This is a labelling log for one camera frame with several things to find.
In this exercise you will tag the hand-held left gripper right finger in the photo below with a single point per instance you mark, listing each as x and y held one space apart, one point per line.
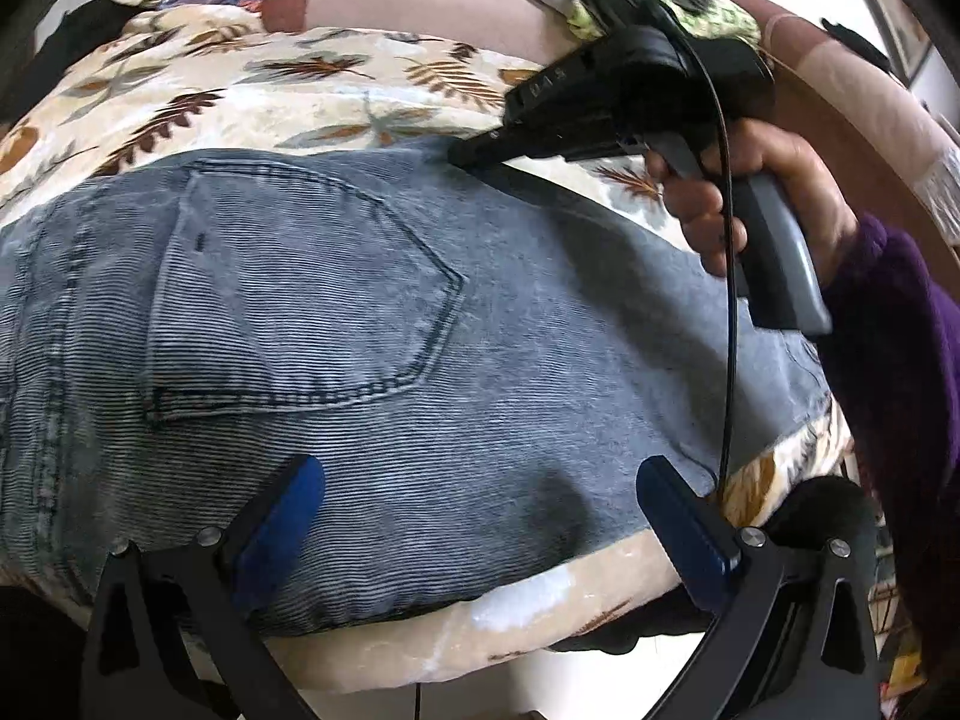
686 540

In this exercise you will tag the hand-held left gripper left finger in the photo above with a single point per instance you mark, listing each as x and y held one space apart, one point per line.
279 540

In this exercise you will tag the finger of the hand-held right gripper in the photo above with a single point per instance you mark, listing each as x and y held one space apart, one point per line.
525 144

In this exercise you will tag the blue denim pants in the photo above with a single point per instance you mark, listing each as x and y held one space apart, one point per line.
450 390

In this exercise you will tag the person's right forearm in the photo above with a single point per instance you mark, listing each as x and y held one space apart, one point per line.
900 360

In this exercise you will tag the person's right hand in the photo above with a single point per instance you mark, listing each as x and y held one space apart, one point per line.
795 180

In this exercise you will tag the pink brown sofa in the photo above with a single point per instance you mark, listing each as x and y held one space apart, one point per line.
450 7

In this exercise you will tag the small black cloth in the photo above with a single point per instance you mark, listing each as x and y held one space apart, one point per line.
855 41

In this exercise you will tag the leaf print blanket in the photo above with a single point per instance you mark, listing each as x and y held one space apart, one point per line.
225 82

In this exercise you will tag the large black cloth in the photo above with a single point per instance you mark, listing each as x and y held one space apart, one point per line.
90 22

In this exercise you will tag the framed wall painting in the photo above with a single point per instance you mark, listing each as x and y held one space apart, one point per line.
900 22

